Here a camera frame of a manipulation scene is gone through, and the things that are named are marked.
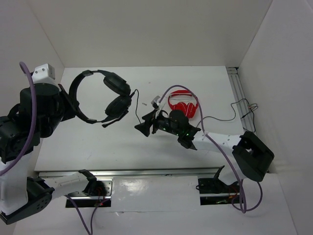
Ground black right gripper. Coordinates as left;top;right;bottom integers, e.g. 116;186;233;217
134;109;180;137

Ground thin black headset cable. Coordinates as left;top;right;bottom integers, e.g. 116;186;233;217
133;89;258;133

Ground black headset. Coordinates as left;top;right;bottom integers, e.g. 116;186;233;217
68;70;135;128

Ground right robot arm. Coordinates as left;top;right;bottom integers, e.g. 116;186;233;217
135;110;274;192

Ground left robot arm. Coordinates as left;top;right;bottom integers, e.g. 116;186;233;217
0;83;109;225

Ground red headphones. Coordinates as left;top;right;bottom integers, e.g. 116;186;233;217
167;90;199;119

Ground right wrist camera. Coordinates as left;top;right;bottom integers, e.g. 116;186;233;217
151;95;163;110

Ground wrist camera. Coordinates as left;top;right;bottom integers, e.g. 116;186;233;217
151;95;163;110
32;64;57;86

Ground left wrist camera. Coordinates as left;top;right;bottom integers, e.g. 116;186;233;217
32;64;57;86

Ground aluminium front table rail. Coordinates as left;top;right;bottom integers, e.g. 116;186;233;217
38;167;225;179

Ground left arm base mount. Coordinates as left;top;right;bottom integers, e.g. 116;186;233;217
69;179;113;208

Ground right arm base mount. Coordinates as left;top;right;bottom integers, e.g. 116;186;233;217
196;178;240;206

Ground aluminium right side rail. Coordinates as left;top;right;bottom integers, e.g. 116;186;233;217
226;67;259;135

